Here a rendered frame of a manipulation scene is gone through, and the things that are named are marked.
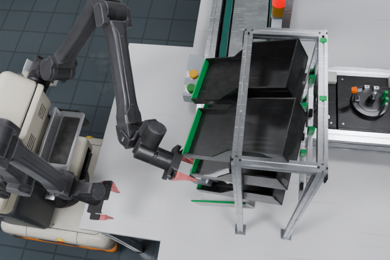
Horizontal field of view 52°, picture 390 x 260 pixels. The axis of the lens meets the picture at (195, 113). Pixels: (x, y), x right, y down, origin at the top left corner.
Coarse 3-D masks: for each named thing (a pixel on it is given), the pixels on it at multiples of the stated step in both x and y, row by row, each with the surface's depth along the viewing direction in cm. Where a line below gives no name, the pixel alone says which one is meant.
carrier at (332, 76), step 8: (328, 72) 164; (304, 80) 165; (328, 80) 162; (336, 80) 162; (328, 88) 162; (328, 96) 161; (328, 104) 159; (328, 112) 158; (328, 120) 156; (336, 120) 156; (328, 128) 156
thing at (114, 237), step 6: (108, 234) 180; (114, 234) 184; (120, 240) 194; (126, 240) 202; (132, 240) 213; (126, 246) 216; (132, 246) 214; (138, 246) 228; (144, 246) 237; (138, 252) 236
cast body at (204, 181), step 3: (192, 177) 121; (195, 177) 120; (198, 180) 121; (201, 180) 120; (204, 180) 121; (207, 180) 121; (210, 180) 122; (213, 180) 123; (216, 180) 122; (195, 183) 126; (198, 183) 125; (201, 183) 123; (204, 183) 122; (207, 183) 121; (210, 183) 122
